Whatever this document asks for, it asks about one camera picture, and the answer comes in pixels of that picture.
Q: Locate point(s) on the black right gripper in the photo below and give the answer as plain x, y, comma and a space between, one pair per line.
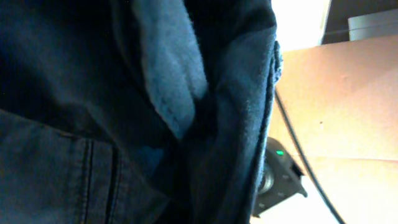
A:
281, 178

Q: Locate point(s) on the dark blue denim shorts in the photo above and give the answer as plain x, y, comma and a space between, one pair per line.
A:
135, 111

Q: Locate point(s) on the grey object in background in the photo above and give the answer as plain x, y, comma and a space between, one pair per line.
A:
373, 25

